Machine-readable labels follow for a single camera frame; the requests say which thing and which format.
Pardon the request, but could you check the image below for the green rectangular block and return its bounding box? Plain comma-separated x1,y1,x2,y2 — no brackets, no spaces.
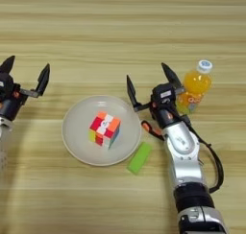
126,141,154,176

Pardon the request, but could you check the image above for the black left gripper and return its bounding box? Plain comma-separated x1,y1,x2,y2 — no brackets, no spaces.
0,55,51,122

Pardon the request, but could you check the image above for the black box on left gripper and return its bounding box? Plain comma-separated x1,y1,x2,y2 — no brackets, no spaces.
0,73,14,100

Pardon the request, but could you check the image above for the round white plate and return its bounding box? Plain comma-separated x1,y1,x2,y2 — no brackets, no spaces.
61,95,142,167

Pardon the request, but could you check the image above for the multicoloured puzzle cube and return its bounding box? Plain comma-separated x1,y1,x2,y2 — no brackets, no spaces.
88,111,122,150

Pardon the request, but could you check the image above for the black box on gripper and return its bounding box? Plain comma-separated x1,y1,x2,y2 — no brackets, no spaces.
151,82,177,109
0,73,14,100

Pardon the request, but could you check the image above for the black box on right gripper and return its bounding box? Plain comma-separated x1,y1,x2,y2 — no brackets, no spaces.
151,82,177,109

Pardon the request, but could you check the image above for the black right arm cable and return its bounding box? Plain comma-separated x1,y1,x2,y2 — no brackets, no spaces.
179,114,225,194

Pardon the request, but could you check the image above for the orange juice bottle white cap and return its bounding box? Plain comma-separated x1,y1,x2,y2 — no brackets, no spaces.
176,59,213,115

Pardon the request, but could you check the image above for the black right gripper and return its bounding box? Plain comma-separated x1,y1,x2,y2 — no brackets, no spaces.
126,62,190,129

